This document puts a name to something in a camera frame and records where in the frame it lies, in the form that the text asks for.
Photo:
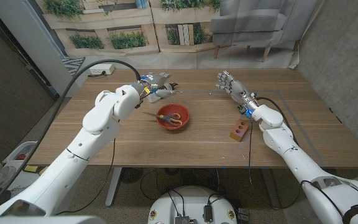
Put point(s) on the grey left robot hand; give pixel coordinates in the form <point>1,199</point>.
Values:
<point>157,81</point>

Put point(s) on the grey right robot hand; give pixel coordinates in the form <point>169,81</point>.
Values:
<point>235,87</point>

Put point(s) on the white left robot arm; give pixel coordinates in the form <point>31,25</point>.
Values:
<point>89,140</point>

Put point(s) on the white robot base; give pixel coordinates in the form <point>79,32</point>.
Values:
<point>191,202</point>

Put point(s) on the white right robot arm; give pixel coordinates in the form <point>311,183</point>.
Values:
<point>291,152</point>

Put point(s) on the clear squeeze bottle black label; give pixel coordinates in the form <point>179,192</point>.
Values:
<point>152,99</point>

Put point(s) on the red bowl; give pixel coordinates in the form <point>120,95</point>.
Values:
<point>183,110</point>

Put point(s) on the brown wooden block with holes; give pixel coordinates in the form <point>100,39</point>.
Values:
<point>238,130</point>

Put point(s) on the printed backdrop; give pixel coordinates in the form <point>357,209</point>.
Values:
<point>179,34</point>

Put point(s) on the white power strip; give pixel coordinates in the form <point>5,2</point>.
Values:
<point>101,68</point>

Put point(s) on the black floor fan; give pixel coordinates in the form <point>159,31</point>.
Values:
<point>130,175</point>

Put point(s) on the dark grey table leg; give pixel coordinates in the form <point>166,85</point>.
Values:
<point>270,189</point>

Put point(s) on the white table leg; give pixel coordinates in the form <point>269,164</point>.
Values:
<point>113,186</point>

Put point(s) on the small black box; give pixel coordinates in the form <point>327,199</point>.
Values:
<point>243,214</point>

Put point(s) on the white bin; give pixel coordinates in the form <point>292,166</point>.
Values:
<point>22,148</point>

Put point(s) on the white robot torso edge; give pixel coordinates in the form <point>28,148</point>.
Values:
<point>42,220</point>

